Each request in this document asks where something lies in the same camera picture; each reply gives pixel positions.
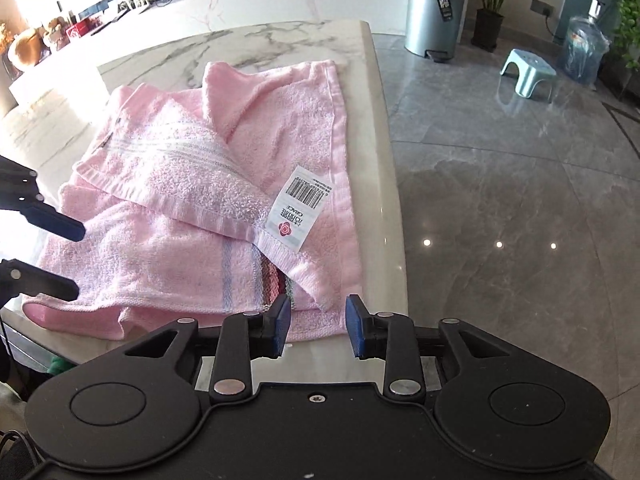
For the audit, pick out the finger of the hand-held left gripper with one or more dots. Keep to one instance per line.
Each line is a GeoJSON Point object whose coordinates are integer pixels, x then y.
{"type": "Point", "coordinates": [45, 282]}
{"type": "Point", "coordinates": [50, 215]}

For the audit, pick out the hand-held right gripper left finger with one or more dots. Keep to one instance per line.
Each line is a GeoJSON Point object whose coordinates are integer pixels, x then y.
{"type": "Point", "coordinates": [282, 322]}

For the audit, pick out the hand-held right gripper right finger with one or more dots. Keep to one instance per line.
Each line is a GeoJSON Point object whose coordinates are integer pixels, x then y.
{"type": "Point", "coordinates": [355, 327]}

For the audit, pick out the pink towel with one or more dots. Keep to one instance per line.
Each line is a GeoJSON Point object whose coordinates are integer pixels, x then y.
{"type": "Point", "coordinates": [175, 185]}

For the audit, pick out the green cloth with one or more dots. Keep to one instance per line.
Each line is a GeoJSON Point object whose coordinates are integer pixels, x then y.
{"type": "Point", "coordinates": [61, 365]}

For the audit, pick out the brown gourd ornament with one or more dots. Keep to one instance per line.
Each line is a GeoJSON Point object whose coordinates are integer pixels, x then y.
{"type": "Point", "coordinates": [27, 47]}

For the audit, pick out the small plush figurines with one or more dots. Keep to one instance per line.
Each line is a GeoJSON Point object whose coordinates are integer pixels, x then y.
{"type": "Point", "coordinates": [55, 32]}

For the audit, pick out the red box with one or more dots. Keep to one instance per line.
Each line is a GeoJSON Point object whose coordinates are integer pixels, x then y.
{"type": "Point", "coordinates": [82, 30]}

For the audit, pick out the white marble tv cabinet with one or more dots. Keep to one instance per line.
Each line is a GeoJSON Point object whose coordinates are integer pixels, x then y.
{"type": "Point", "coordinates": [240, 5]}

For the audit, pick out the light blue plastic stool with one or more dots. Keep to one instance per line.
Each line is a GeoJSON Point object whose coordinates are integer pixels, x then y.
{"type": "Point", "coordinates": [527, 67]}

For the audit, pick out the grey pedal trash can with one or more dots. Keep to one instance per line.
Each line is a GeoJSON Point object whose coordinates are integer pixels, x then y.
{"type": "Point", "coordinates": [432, 15]}

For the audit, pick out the large water bottle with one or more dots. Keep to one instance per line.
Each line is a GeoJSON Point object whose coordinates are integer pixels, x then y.
{"type": "Point", "coordinates": [582, 45]}

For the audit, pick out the climbing green plant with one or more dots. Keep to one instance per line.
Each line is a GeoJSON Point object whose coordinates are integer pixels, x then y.
{"type": "Point", "coordinates": [627, 20]}

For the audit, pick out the wall socket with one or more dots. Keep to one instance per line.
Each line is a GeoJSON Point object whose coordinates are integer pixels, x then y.
{"type": "Point", "coordinates": [542, 6]}

